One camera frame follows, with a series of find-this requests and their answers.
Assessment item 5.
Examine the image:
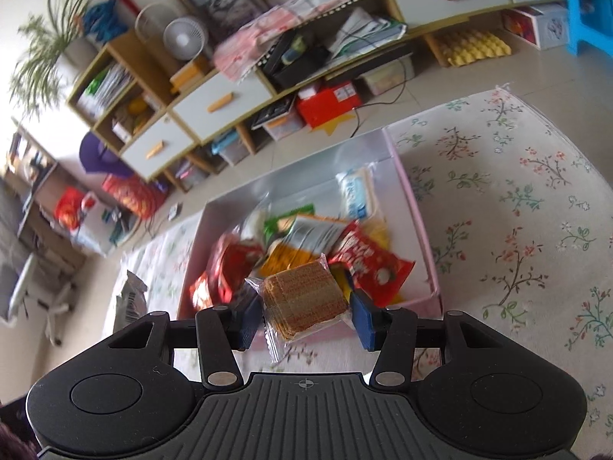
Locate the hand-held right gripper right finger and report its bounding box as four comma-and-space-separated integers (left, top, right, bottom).
349, 290, 506, 389

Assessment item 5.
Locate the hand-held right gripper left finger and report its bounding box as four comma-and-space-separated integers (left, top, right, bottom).
103, 287, 265, 390

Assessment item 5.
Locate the clear cracker packet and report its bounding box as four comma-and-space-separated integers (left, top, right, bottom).
244, 254, 356, 365

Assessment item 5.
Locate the green snack packet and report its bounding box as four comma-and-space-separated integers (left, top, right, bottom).
263, 205, 316, 245

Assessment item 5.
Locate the pink cardboard box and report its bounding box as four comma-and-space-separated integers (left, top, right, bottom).
179, 127, 444, 346

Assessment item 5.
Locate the red white snack packet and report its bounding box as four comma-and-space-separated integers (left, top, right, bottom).
328, 220, 416, 308

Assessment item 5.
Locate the red crinkled snack packet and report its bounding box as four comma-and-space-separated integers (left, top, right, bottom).
189, 232, 265, 311

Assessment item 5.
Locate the orange yellow snack packet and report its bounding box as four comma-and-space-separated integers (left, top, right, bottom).
260, 243, 310, 278

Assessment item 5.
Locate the grey white snack packet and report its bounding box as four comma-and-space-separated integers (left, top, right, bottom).
282, 214, 352, 260

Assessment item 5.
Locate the white barcode snack packet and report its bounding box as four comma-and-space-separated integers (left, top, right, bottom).
113, 271, 150, 335

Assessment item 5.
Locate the white blue snack packet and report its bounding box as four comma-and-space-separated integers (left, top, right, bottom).
335, 167, 380, 221

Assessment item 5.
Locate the clear storage bin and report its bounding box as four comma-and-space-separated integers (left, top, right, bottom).
358, 55, 415, 97
261, 108, 306, 143
175, 160, 208, 190

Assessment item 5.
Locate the red patterned bag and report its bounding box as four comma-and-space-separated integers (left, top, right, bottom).
102, 174, 168, 220

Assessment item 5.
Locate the blue lid storage bin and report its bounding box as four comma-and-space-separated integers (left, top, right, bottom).
211, 129, 251, 167

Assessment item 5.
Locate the floral bedsheet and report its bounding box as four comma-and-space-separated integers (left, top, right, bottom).
103, 89, 613, 460

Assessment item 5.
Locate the red snack bag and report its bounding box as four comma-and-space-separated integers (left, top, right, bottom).
54, 187, 102, 231

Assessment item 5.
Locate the wooden shelf cabinet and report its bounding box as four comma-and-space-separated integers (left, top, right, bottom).
67, 29, 279, 192

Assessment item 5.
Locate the red box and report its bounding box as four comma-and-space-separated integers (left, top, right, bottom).
295, 81, 362, 128

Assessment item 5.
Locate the purple cap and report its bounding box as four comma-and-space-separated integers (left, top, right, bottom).
79, 131, 136, 178

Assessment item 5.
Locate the yellow cardboard box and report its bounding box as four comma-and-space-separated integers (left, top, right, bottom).
169, 60, 211, 94

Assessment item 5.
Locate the wooden desk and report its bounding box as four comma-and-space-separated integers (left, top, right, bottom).
0, 120, 61, 235

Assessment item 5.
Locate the black device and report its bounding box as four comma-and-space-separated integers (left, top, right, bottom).
261, 33, 332, 89

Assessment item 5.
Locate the pink floral cloth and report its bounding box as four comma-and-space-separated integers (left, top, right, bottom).
213, 0, 446, 82

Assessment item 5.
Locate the stack of books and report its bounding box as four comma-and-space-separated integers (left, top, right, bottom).
77, 64, 135, 118

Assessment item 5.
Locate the pile of papers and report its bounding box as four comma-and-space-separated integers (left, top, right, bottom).
330, 7, 408, 61

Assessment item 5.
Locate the white desk fan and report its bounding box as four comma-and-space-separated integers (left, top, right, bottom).
163, 16, 210, 62

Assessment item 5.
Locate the yellow egg tray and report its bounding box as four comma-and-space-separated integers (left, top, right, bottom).
441, 29, 512, 67

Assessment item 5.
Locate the framed cat picture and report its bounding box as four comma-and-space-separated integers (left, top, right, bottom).
172, 0, 269, 46

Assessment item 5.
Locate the white decorated box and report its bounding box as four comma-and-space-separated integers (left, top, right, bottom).
502, 4, 570, 51

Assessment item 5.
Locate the green potted plant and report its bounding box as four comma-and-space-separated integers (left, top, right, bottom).
10, 0, 99, 120

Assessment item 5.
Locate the blue plastic stool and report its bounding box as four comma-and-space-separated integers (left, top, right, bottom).
565, 0, 613, 56

